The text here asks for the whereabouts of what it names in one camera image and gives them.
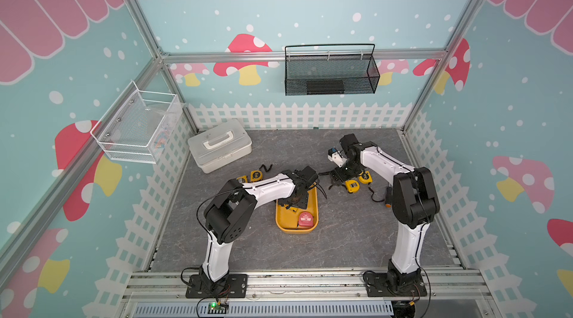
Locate white plastic storage case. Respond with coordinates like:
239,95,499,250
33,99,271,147
187,119,252,174

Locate green circuit board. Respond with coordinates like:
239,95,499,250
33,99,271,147
207,302,229,314

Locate black orange screwdriver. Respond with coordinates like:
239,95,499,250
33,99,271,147
384,186,393,208

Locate white wire mesh basket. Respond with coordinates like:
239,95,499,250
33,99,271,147
90,82,183,164

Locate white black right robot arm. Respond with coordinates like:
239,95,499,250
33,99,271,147
328,134,440,291

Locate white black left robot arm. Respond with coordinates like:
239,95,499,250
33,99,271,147
199,166,319,284

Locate black wire mesh basket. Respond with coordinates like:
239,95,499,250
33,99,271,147
284,43,381,96

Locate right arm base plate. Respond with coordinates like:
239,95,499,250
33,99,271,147
362,270,428,300

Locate pink tape measure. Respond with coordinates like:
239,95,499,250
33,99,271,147
297,211,315,229

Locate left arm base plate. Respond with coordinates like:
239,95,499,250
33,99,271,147
185,273,249,299

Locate grey slotted cable duct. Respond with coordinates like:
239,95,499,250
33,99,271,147
132,300,395,317

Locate yellow plastic tray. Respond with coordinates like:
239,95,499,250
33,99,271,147
275,188,319,234

